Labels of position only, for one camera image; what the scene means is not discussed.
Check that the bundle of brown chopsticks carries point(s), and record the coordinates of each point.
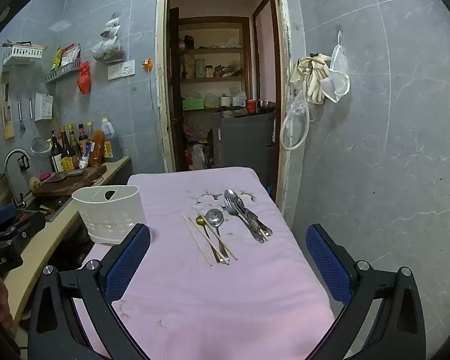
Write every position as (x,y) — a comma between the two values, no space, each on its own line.
(44,207)

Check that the grey refrigerator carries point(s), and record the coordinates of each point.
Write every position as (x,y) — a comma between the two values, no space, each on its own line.
(243,142)

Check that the steel mesh strainer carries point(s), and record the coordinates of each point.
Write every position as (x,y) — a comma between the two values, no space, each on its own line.
(40,146)

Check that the green box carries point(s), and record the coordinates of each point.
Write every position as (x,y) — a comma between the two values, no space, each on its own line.
(193,103)

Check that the green canister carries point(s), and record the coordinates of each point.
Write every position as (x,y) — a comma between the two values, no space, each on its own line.
(200,68)

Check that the small yellow-capped bottle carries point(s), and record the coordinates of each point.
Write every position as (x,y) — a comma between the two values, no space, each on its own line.
(48,142)

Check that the blue white packet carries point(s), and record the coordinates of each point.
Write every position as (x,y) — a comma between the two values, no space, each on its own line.
(84,159)

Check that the steel faucet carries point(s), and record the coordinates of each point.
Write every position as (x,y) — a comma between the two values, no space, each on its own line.
(8,172)

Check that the white wall socket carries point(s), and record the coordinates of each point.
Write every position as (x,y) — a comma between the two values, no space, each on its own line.
(128,68)

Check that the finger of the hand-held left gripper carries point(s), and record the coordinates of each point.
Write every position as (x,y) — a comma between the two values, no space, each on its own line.
(28,227)
(2,213)

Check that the grey wall rack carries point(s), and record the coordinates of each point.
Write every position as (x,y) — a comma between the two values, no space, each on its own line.
(62,73)

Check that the white red plastic bag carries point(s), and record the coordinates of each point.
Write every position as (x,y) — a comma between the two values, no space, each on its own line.
(197,155)

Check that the yellowish snack bag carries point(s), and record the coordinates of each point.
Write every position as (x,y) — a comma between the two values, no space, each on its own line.
(189,65)

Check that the wooden cutting board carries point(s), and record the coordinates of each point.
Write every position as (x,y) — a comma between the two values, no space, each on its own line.
(75,182)

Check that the dark glass bottles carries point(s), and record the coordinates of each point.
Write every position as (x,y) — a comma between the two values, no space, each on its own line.
(187,41)

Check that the orange wall hook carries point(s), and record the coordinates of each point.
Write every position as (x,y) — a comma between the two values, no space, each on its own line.
(147,63)

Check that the steel peeler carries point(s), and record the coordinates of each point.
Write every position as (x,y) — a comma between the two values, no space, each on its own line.
(21,116)

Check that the pink tablecloth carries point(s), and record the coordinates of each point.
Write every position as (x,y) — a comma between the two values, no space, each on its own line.
(210,300)

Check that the white crumpled bag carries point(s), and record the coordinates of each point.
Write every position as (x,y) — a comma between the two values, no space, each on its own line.
(232,42)

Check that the tall dark sauce bottle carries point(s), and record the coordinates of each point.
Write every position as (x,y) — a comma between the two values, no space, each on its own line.
(67,150)

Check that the yellow green packet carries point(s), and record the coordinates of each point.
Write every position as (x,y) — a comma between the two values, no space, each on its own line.
(56,58)

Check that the white mesh bag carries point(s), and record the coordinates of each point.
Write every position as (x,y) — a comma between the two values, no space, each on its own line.
(337,71)

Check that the beige kitchen counter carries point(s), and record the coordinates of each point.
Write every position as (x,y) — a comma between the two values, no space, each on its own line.
(48,240)

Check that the red-label sauce bottle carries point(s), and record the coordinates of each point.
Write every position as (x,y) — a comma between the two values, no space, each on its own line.
(83,137)

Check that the steel canister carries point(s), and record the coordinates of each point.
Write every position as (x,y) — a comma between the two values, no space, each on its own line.
(224,101)

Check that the glass jar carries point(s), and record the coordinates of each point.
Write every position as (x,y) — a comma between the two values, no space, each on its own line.
(209,71)

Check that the large oil jug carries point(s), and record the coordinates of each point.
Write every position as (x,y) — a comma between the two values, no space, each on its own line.
(110,142)

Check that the colourful snack packets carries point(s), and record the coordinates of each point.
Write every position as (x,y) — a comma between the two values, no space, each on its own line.
(227,69)

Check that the black wall socket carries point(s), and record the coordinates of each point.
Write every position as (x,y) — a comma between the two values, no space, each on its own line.
(23,162)

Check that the white wall basket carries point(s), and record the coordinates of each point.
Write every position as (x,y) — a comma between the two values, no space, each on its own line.
(22,55)

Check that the worn cream door frame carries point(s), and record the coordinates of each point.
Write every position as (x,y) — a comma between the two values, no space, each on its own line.
(161,82)

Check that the dark pump bottle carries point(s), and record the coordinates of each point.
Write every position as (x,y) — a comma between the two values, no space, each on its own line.
(56,153)

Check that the clear plastic bag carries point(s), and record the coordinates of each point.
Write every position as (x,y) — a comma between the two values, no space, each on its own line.
(298,105)

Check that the clear yellow-capped bottle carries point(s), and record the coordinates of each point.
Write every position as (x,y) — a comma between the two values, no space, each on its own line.
(90,131)

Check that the steel sink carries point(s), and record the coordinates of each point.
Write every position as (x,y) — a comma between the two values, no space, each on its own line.
(56,204)

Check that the red seasoning packets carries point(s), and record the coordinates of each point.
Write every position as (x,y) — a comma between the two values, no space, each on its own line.
(69,54)

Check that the cream rubber gloves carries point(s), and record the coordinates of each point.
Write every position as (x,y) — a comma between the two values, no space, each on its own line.
(311,78)

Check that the wooden chopstick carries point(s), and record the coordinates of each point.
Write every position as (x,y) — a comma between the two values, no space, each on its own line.
(197,212)
(198,240)
(230,253)
(194,225)

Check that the clear bag of dried goods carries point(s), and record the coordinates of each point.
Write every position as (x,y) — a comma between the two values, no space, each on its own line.
(108,45)

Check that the wooden stick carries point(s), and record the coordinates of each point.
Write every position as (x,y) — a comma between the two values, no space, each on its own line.
(7,44)

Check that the hanging wooden board with knife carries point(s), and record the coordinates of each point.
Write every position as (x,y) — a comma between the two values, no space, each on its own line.
(7,108)

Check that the translucent plastic bag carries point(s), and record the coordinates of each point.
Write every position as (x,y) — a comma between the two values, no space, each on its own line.
(195,131)

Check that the person's left hand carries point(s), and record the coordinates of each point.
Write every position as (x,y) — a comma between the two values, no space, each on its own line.
(3,303)

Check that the round steel spoon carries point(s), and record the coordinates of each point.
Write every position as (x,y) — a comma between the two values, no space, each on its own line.
(214,216)

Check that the loofah sponge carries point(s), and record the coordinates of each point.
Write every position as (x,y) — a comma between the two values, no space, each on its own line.
(35,183)

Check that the white plastic utensil holder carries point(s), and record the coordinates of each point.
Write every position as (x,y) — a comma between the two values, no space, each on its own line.
(108,213)

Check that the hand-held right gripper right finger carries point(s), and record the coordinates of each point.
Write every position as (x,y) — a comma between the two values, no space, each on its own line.
(326,258)

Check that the steel bowl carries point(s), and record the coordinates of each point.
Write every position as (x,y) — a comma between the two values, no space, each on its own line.
(266,104)

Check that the red cup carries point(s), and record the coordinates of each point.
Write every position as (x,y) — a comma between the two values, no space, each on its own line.
(251,106)

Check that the white light switch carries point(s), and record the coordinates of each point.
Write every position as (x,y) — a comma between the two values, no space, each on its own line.
(114,72)

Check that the pink soap dish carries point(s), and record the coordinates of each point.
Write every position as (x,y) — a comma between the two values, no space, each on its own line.
(47,176)

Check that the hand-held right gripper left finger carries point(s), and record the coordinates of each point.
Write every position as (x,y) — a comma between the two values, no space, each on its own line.
(131,255)

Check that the wooden shelf unit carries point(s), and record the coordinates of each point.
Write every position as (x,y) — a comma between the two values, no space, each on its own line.
(210,50)

